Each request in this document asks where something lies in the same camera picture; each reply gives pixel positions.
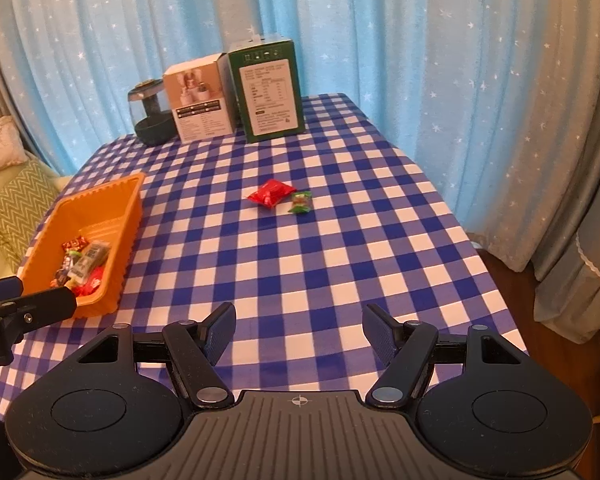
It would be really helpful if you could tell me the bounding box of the green product box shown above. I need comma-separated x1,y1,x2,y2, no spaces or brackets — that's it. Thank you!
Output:
227,34,306,145

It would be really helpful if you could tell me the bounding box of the green zigzag cushion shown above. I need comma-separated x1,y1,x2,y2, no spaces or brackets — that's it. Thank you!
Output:
0,159,62,272

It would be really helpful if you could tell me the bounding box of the white product box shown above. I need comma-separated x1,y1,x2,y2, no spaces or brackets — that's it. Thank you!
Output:
162,52,236,144

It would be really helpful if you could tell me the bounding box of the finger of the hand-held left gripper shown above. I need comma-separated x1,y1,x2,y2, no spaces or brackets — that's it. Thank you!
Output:
0,276,25,304
0,285,77,332

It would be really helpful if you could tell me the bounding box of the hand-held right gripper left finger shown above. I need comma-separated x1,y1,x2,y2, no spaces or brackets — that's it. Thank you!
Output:
77,302,237,408

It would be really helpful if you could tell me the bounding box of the blue white checkered tablecloth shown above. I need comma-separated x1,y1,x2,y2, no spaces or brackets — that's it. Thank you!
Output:
0,92,531,422

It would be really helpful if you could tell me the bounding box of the dark glass jar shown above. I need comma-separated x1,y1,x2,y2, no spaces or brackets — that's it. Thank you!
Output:
127,79,176,147

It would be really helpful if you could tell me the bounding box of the clear white snack packet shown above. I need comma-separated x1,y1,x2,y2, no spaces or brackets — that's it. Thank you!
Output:
70,241,112,282

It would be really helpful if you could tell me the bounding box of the green candy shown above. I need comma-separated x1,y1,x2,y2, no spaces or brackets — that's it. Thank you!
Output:
287,190,314,216

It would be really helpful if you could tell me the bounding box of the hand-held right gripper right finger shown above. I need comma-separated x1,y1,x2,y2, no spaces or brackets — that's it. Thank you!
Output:
362,303,524,408

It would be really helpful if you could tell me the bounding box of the blue star curtain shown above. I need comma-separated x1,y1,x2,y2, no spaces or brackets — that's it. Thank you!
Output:
10,0,596,241

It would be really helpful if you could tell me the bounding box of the grey cloth with lace trim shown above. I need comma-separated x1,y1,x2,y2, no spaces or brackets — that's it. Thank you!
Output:
534,207,600,346

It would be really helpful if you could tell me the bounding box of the red snack packet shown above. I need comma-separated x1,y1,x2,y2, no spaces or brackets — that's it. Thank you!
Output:
247,179,294,207

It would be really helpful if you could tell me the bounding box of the orange plastic tray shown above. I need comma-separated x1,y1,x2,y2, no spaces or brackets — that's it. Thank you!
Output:
17,172,146,319

